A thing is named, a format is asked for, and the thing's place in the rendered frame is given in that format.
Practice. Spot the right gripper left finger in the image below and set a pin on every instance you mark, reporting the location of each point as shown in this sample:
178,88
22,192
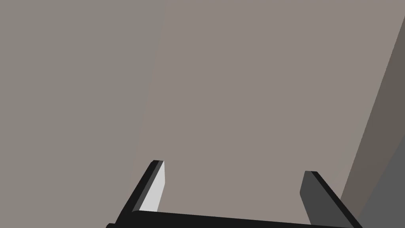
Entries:
148,190

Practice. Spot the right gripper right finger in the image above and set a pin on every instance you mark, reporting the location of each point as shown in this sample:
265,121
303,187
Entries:
322,202

